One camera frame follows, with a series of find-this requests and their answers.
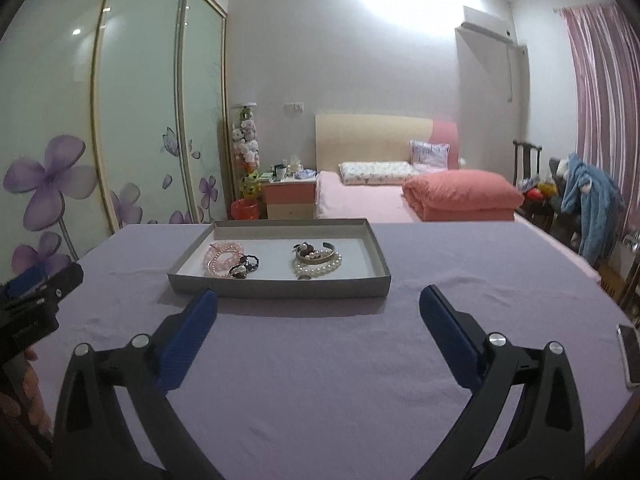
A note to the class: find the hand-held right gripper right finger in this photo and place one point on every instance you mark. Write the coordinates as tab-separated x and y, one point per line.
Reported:
450	340

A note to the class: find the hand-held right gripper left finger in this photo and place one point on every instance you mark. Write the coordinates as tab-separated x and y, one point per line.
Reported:
187	345

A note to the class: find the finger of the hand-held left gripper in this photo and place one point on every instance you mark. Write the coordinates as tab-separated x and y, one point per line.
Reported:
27	279
67	280

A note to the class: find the grey cardboard box tray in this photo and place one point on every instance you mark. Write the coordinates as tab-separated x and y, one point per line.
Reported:
365	265

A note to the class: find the silver cuff bangle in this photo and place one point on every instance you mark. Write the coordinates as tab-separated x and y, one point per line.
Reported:
327	255

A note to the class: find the person's left hand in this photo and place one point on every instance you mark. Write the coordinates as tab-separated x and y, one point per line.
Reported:
30	390

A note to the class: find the purple cloth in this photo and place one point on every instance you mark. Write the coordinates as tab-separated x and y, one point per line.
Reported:
320	385

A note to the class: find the folded pink quilt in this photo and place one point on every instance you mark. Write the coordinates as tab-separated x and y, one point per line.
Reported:
465	195

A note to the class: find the pink bed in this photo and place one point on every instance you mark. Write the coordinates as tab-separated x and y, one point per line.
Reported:
360	200

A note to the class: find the colourful toy heap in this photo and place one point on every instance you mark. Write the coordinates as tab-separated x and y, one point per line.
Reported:
540	187

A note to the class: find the pink and white nightstand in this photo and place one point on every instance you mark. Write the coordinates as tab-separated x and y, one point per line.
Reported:
290	200

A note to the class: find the smartphone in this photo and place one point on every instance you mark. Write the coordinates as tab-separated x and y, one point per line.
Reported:
630	357

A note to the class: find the white patterned pillow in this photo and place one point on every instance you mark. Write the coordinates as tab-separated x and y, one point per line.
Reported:
375	172

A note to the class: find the floral sliding door wardrobe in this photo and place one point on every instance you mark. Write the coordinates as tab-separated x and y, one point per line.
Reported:
140	110

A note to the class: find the purple pillow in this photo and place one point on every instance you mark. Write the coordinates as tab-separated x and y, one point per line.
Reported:
430	154

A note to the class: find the white mug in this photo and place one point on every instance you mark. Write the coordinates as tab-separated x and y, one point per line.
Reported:
281	173

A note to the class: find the dark wooden chair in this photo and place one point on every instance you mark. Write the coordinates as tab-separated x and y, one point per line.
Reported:
527	160

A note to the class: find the blue fleece robe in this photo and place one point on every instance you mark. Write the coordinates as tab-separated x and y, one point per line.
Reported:
592	200

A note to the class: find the column of stuffed toys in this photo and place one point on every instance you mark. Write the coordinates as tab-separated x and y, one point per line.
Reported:
246	145

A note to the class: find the beige and pink headboard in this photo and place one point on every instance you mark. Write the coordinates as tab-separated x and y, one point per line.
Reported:
370	140

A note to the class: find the pink curtain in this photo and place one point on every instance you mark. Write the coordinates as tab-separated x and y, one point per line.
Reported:
610	100

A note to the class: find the white air conditioner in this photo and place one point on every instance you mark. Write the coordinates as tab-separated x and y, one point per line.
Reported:
487	25

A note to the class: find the white wall socket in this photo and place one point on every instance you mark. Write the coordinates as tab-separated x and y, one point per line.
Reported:
294	107

